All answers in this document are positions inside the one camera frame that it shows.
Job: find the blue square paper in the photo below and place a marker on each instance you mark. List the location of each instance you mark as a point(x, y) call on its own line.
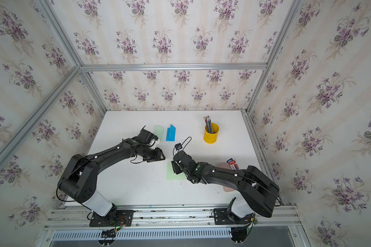
point(171, 133)

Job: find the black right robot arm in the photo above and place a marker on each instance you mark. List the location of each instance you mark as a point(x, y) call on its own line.
point(258, 191)

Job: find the aluminium rail frame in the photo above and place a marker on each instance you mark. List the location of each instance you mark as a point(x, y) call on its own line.
point(172, 209)

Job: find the green paper sheet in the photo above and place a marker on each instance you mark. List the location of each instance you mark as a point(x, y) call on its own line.
point(171, 175)
point(159, 130)

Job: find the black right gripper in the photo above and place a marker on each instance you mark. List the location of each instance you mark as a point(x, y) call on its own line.
point(174, 167)

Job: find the yellow metal pencil bucket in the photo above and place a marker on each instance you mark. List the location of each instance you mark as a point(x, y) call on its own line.
point(211, 138)

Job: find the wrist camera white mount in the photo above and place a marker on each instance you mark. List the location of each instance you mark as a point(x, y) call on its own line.
point(153, 143)
point(178, 147)

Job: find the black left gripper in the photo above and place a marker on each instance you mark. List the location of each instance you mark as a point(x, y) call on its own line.
point(157, 155)

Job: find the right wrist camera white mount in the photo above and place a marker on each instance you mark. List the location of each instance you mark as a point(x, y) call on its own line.
point(178, 147)

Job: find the pen package box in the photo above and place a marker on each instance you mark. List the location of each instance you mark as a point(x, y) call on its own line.
point(232, 164)

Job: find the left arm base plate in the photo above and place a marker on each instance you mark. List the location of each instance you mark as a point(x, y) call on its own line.
point(112, 219)

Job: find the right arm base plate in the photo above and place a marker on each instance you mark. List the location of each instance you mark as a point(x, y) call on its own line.
point(222, 217)

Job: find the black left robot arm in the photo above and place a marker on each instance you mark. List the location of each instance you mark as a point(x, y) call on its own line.
point(79, 179)

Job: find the dark blue pencil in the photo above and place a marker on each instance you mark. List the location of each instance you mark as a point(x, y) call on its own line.
point(208, 124)

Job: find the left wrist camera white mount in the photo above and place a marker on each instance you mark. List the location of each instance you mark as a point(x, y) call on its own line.
point(153, 143)

